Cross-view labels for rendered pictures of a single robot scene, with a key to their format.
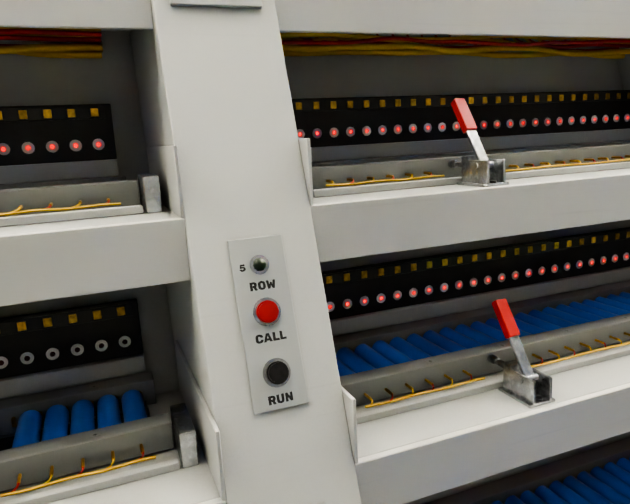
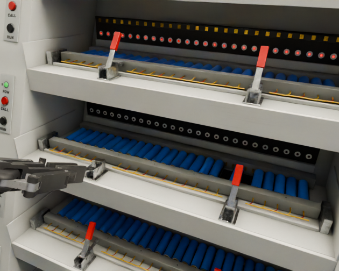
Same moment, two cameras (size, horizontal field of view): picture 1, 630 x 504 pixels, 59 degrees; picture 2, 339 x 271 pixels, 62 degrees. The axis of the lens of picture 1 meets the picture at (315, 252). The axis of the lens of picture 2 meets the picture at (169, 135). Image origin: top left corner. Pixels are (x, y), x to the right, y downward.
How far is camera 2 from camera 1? 0.11 m
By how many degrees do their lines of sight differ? 43
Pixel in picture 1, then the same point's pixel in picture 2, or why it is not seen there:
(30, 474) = (256, 199)
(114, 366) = (299, 165)
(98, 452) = (284, 205)
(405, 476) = not seen: outside the picture
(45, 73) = (318, 11)
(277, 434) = not seen: outside the picture
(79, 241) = (315, 123)
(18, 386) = (258, 156)
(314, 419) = not seen: outside the picture
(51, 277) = (296, 134)
